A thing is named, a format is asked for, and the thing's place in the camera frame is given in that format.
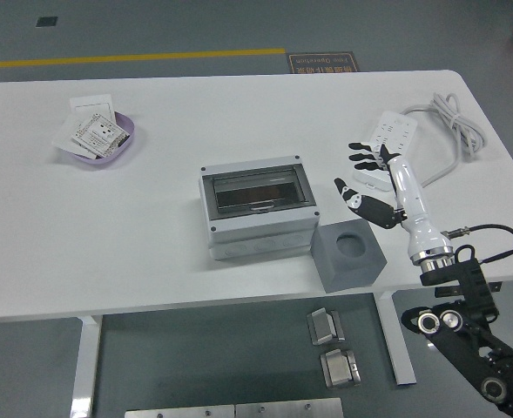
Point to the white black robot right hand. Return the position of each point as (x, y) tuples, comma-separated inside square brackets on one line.
[(408, 191)]

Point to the grey enclosure box with lid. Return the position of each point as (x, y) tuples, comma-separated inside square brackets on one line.
[(260, 228)]

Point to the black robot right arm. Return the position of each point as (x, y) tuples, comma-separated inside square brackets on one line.
[(465, 357)]

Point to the grey cube with round hole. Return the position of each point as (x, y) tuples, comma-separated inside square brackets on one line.
[(352, 274)]

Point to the white power strip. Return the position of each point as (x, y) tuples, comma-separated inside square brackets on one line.
[(395, 126)]

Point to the brown floor sign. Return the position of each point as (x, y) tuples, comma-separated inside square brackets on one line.
[(323, 63)]

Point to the small metal block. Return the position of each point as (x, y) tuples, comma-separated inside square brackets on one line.
[(323, 328), (339, 370)]

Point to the flat metal plate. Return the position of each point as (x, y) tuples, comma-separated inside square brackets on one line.
[(288, 408), (177, 411)]

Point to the purple plastic tray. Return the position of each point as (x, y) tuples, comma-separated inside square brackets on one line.
[(108, 161)]

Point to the white socket plate with print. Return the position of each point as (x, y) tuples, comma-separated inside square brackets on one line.
[(101, 135)]

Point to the dark square floor hatch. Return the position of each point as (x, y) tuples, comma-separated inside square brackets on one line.
[(47, 22)]

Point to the blank white switch plate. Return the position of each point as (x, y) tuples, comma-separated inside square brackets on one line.
[(90, 104)]

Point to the plain white wall plate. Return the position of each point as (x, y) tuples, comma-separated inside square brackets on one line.
[(64, 135)]

